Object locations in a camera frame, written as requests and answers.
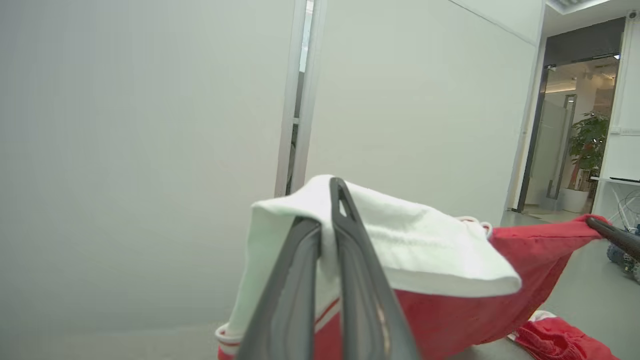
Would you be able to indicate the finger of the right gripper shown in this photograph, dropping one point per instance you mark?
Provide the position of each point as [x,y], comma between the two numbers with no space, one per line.
[622,238]

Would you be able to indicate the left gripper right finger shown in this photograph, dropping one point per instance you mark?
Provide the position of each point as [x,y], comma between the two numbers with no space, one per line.
[367,320]

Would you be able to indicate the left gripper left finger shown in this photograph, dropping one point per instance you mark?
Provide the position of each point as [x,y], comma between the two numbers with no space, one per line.
[285,320]

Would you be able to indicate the red jersey white trim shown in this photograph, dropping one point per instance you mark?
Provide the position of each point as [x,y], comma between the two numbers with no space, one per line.
[450,320]

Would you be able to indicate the red shorts white stripe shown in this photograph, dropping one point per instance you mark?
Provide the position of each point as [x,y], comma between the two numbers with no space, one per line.
[560,340]

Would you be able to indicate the blue wheeled device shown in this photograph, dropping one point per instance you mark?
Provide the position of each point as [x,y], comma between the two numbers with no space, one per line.
[616,256]

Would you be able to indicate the white desk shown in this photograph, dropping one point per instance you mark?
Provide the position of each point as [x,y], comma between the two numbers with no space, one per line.
[602,200]

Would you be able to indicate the white plant pot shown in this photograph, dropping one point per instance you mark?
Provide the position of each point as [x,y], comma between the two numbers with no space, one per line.
[575,200]

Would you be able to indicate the green potted plant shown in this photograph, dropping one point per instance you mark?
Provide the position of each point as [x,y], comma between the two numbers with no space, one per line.
[590,145]

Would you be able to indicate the glass door panel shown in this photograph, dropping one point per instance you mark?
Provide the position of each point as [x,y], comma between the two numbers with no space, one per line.
[547,150]

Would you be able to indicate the dark door frame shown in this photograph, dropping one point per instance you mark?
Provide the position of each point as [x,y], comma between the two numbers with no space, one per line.
[580,42]

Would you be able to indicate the grey metal partition post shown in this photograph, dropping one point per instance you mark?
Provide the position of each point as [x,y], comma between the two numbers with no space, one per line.
[289,110]
[309,110]

